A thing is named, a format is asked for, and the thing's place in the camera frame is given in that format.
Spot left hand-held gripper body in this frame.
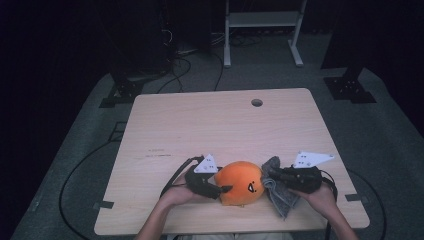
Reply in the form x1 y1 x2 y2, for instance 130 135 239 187
184 153 224 201

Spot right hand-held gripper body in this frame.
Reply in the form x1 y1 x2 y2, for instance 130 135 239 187
282 151 336 195

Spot orange plush toy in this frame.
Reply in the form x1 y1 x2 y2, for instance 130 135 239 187
214 160 266 207

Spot grey fluffy cloth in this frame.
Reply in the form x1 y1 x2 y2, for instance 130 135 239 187
260 155 301 220

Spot person's left hand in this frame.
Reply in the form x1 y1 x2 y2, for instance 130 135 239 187
165 173 209 207

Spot person's right hand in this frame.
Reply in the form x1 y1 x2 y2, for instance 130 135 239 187
289 181 338 215

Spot black tape strip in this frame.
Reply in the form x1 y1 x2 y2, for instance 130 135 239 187
92 200 115 211
344 193 370 203

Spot black stand base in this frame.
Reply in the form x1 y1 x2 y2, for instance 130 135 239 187
98 71 145 109
323 64 378 105

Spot white metal stand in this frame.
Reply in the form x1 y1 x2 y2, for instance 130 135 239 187
223 0 308 69

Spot dark equipment cabinet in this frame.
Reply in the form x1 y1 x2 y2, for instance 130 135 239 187
108 0 172 78

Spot right hand-held gripper black cable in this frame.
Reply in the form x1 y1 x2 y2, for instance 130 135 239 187
319 169 339 240

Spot black floor cable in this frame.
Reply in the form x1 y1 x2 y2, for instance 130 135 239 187
346 168 388 240
155 55 193 95
212 51 225 92
58 139 125 240

